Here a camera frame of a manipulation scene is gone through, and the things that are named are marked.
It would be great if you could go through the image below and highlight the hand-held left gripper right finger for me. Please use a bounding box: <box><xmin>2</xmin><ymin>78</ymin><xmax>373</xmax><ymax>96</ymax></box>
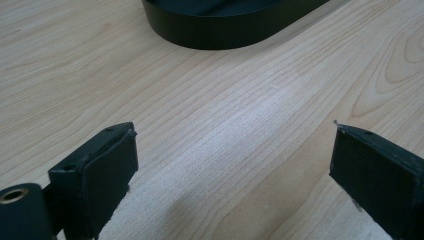
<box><xmin>328</xmin><ymin>119</ymin><xmax>424</xmax><ymax>240</ymax></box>

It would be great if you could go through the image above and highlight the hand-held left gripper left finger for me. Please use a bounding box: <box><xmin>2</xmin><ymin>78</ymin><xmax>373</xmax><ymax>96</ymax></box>
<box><xmin>47</xmin><ymin>121</ymin><xmax>140</xmax><ymax>240</ymax></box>

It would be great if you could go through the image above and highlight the black oval tray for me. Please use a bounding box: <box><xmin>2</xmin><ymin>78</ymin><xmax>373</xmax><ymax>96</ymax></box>
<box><xmin>141</xmin><ymin>0</ymin><xmax>331</xmax><ymax>51</ymax></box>

